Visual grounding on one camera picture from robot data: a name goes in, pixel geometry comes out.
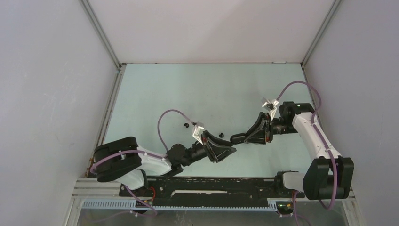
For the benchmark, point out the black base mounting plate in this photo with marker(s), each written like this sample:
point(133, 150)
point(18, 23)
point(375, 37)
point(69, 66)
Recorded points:
point(214, 192)

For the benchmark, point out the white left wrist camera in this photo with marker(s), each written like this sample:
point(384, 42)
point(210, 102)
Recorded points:
point(197, 131)

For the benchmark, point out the black earbud case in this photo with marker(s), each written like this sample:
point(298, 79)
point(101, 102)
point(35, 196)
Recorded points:
point(238, 138)

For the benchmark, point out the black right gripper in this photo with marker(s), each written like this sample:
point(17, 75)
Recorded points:
point(261, 132)

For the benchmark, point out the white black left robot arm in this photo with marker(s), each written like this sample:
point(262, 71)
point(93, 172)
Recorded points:
point(126, 162)

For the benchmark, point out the aluminium frame rail left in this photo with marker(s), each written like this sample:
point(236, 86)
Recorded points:
point(117, 75)

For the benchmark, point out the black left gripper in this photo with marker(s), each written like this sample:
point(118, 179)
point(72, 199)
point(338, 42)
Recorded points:
point(209, 150)

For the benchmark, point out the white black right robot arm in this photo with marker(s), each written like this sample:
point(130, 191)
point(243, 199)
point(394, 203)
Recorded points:
point(329, 175)

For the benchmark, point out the aluminium frame rail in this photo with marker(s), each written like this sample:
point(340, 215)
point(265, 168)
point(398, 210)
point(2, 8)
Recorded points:
point(117, 75)
point(315, 103)

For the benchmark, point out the aluminium frame rail right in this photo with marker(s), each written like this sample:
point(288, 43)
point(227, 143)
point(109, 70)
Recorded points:
point(315, 103)

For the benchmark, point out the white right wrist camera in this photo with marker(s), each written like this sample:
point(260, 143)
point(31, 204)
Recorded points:
point(270, 106)

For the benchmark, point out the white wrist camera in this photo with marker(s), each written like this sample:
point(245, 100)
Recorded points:
point(197, 131)
point(270, 106)

